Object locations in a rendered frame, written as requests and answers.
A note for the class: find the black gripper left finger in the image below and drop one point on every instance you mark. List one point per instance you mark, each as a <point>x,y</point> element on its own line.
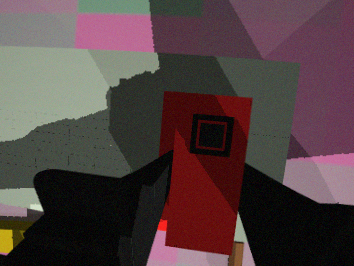
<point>135,202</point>

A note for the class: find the yellow flat bar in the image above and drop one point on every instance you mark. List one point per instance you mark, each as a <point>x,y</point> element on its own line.
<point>11,233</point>

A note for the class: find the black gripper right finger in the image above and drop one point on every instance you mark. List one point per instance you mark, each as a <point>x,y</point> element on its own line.
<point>286,228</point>

